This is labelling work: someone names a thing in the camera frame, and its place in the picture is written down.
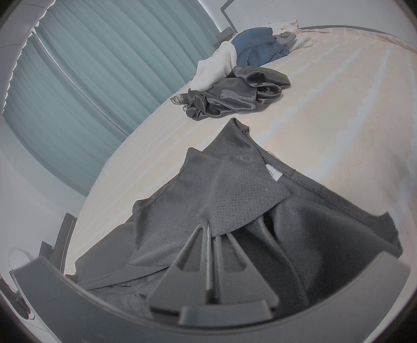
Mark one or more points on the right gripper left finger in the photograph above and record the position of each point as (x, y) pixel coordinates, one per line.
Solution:
(190, 288)

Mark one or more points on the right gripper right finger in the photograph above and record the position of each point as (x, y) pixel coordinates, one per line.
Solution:
(237, 288)

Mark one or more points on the black T-shirt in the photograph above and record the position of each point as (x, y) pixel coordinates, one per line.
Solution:
(301, 234)

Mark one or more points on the bed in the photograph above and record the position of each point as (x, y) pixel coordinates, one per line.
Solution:
(337, 120)

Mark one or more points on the black satin garment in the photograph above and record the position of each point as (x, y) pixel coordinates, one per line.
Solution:
(237, 95)

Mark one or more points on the blue-green curtain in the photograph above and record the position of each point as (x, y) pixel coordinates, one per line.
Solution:
(129, 41)
(58, 127)

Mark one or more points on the white garment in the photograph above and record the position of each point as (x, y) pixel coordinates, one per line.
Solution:
(212, 70)

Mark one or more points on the blue knitted garment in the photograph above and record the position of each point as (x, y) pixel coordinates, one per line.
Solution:
(258, 46)

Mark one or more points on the grey bedside table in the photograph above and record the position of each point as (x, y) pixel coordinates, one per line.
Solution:
(225, 37)

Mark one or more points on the grey garment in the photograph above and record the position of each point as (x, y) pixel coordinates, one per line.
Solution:
(285, 40)

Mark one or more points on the cream garment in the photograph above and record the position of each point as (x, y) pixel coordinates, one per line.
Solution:
(303, 41)

